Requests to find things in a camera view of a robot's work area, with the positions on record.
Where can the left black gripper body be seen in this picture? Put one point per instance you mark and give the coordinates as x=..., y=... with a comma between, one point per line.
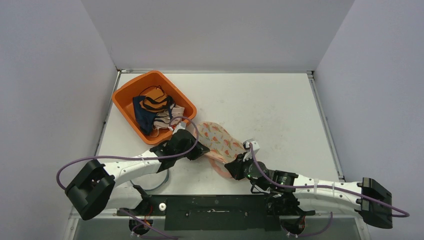
x=186, y=154

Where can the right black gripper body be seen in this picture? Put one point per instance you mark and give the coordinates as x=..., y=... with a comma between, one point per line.
x=236, y=165

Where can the floral padded bra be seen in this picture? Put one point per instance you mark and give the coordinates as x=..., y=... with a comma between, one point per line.
x=223, y=148

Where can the navy blue bra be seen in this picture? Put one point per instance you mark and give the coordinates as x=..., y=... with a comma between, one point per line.
x=144, y=118

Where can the white mesh laundry bag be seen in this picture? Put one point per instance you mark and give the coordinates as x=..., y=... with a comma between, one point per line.
x=151, y=182

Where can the orange plastic tub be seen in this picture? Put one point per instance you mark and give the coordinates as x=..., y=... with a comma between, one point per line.
x=122, y=98

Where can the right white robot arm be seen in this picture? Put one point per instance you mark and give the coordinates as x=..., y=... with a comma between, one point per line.
x=366, y=199

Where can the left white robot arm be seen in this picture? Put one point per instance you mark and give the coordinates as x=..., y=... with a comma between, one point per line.
x=98, y=186

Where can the beige bra in tub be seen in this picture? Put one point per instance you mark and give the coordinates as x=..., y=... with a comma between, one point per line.
x=168, y=117

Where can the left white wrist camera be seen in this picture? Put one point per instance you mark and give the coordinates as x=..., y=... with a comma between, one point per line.
x=180, y=126

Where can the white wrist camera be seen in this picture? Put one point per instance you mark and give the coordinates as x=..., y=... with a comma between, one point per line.
x=251, y=147
x=180, y=126

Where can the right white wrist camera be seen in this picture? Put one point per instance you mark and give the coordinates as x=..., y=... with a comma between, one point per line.
x=251, y=147

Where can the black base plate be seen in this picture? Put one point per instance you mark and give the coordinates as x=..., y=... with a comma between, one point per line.
x=221, y=212

